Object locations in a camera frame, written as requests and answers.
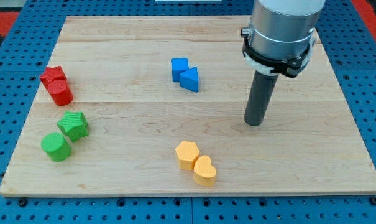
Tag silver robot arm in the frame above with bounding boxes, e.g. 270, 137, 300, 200
249, 0, 325, 60

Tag blue triangle block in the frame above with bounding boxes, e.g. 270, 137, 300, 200
180, 67, 199, 93

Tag yellow hexagon block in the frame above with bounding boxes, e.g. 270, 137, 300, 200
175, 141, 200, 170

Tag blue cube block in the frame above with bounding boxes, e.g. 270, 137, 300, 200
170, 57, 189, 82

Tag wooden board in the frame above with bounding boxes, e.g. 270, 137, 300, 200
0, 16, 376, 198

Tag yellow heart block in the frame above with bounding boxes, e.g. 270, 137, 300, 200
193, 155, 217, 187

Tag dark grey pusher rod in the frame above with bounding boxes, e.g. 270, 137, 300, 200
244, 72, 278, 126

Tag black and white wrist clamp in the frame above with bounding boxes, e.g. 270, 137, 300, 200
241, 27, 316, 78

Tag green star block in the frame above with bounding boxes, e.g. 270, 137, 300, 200
57, 111, 89, 142

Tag red cylinder block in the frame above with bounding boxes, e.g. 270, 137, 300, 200
47, 80, 73, 106

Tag green cylinder block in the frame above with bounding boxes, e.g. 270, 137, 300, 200
41, 132, 71, 162

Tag red star block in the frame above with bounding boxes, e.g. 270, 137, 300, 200
39, 66, 66, 88

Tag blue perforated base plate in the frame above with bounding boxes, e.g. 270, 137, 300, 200
0, 0, 376, 223

